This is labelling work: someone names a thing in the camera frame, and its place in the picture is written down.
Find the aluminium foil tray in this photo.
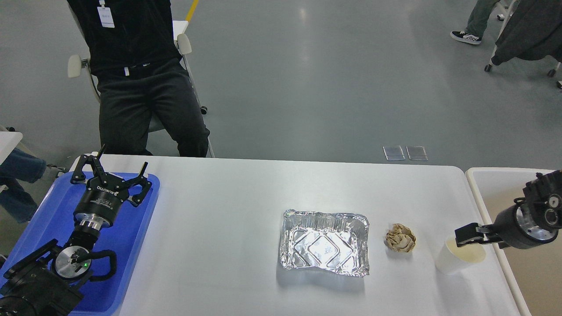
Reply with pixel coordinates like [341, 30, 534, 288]
[279, 209, 370, 277]

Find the floor plate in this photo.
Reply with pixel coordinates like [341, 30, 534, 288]
[383, 145, 406, 161]
[406, 146, 429, 161]

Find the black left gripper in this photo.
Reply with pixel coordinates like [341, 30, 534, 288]
[70, 144, 153, 227]

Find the crumpled brown paper ball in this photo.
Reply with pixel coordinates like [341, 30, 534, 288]
[385, 223, 416, 253]

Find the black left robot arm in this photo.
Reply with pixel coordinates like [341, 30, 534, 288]
[1, 153, 160, 316]

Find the person leg with sneaker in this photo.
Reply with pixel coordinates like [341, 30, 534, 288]
[450, 0, 499, 45]

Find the person in blue jeans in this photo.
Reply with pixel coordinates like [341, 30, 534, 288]
[0, 148, 66, 223]

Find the white ID badge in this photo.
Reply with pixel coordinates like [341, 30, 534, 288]
[97, 4, 115, 28]

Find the white side table corner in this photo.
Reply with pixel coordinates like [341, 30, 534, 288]
[0, 131, 23, 164]

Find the blue plastic tray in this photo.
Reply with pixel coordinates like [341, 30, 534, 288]
[1, 173, 160, 316]

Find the white paper cup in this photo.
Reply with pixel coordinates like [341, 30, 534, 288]
[434, 235, 486, 275]

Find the floor plate left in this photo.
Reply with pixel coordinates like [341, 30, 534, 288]
[383, 145, 406, 161]

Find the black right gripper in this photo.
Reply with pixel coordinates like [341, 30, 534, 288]
[455, 204, 557, 249]

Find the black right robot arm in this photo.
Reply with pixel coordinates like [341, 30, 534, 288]
[455, 170, 562, 249]

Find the beige plastic bin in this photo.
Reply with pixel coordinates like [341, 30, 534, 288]
[466, 167, 562, 316]

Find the seated person in black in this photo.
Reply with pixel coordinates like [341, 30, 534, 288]
[68, 0, 209, 158]

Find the chair with dark jacket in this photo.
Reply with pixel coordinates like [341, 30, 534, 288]
[484, 0, 561, 77]

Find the floor plate right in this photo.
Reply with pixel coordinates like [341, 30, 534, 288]
[406, 146, 429, 161]

